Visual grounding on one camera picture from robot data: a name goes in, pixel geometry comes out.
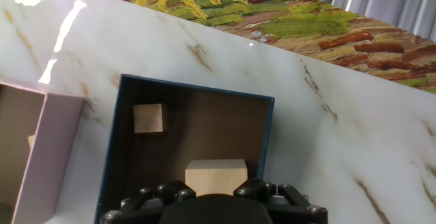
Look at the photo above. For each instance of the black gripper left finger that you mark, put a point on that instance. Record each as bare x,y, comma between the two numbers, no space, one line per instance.
143,205

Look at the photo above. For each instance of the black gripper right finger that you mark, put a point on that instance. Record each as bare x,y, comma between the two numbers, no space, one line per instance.
293,203

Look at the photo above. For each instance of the large wooden cube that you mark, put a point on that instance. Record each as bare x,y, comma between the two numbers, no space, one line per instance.
216,176

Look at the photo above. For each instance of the tiny wooden cube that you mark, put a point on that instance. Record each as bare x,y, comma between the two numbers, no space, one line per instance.
31,141

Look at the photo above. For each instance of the dark blue cardboard box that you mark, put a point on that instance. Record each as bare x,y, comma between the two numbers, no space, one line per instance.
204,122

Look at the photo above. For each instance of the pink cardboard box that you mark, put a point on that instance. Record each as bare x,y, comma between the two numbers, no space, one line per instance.
51,149

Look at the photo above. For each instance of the white marble pattern mat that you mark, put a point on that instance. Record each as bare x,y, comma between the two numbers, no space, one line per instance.
340,132

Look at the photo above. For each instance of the medium wooden cube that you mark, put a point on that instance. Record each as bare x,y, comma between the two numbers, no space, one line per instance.
148,118

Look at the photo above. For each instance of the yellow green painted cloth strip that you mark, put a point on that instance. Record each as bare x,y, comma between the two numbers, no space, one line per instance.
306,23

